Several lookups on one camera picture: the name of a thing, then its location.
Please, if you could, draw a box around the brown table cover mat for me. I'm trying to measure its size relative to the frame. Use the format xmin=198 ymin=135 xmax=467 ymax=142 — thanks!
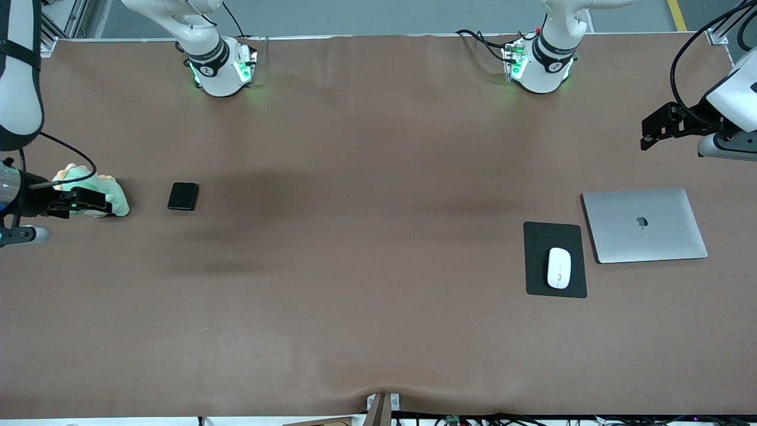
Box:
xmin=0 ymin=33 xmax=757 ymax=418

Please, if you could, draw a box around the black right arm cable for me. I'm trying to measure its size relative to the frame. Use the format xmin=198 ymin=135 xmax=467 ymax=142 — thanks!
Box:
xmin=21 ymin=131 xmax=98 ymax=190

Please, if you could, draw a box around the aluminium frame profile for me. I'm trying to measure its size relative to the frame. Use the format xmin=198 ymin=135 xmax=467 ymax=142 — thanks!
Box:
xmin=40 ymin=0 xmax=113 ymax=43
xmin=707 ymin=0 xmax=757 ymax=60

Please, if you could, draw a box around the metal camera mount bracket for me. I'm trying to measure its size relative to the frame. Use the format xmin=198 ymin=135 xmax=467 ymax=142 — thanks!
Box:
xmin=364 ymin=392 xmax=403 ymax=426

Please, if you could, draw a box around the green dinosaur plush toy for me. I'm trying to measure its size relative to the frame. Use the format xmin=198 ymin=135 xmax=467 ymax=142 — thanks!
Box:
xmin=52 ymin=163 xmax=130 ymax=218

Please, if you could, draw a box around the silver laptop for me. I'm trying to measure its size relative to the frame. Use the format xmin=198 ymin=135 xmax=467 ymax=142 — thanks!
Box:
xmin=582 ymin=188 xmax=709 ymax=264

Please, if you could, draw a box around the white computer mouse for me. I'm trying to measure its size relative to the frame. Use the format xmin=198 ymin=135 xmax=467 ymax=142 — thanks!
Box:
xmin=547 ymin=247 xmax=572 ymax=289

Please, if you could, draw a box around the black right base cable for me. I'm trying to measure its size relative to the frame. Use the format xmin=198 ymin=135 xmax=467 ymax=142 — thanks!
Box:
xmin=222 ymin=0 xmax=253 ymax=42

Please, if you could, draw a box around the black mouse pad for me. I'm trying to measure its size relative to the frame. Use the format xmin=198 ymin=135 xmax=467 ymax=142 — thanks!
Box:
xmin=523 ymin=222 xmax=588 ymax=298

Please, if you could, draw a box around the black base cable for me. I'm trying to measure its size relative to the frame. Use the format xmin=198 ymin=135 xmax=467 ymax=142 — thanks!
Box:
xmin=222 ymin=0 xmax=253 ymax=42
xmin=455 ymin=28 xmax=513 ymax=63

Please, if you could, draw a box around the black left base cable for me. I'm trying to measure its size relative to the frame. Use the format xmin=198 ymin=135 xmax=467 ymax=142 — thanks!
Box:
xmin=455 ymin=28 xmax=513 ymax=63

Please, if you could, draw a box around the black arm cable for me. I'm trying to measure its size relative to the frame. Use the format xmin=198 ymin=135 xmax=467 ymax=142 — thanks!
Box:
xmin=669 ymin=0 xmax=747 ymax=123
xmin=21 ymin=131 xmax=98 ymax=190

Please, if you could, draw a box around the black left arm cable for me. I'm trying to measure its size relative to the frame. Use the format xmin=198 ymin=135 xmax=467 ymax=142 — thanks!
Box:
xmin=669 ymin=0 xmax=747 ymax=123

